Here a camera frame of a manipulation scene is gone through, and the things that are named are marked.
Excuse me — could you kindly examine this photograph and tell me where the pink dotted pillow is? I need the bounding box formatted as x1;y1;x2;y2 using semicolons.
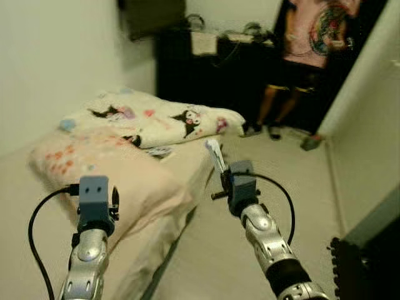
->
28;128;201;244

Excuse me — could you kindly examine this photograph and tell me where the white plastic wrapper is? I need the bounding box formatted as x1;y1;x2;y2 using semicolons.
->
205;139;227;174

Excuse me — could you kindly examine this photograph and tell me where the cream Kuromi print quilt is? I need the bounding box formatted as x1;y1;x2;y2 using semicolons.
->
57;87;246;149

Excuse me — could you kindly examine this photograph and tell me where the cream sheeted bed mattress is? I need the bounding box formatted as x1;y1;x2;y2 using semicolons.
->
0;134;219;300

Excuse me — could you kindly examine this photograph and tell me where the grey floor device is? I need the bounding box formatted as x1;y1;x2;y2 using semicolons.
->
300;133;326;151

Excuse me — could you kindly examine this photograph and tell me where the black cabinet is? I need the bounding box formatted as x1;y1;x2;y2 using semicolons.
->
155;28;282;119

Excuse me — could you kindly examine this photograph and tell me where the white hanging towel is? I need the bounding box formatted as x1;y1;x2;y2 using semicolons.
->
191;31;218;57

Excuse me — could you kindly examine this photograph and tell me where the black foam floor mat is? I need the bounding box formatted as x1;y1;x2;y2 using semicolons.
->
328;236;400;300

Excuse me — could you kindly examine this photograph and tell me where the person in pink shirt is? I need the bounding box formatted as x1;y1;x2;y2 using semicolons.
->
241;0;363;139

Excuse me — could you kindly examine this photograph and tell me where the black flat television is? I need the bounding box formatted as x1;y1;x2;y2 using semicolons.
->
119;0;187;41

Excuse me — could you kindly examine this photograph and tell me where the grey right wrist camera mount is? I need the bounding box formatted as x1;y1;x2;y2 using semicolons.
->
227;161;259;213

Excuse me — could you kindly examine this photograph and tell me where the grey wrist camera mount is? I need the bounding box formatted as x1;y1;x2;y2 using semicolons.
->
227;161;259;213
78;175;113;219

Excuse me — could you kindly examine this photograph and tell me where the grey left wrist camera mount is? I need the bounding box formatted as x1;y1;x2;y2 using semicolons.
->
78;175;113;219

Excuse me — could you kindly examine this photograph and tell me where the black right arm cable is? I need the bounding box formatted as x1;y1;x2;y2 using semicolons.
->
241;173;296;246

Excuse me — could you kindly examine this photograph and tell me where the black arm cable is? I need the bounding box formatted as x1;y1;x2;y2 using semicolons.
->
28;184;81;300
241;173;296;246

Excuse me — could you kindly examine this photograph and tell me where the dark grey bed frame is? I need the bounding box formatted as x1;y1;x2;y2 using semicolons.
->
141;209;194;300

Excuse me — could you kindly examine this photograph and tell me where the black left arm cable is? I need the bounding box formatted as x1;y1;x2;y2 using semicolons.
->
28;184;81;300

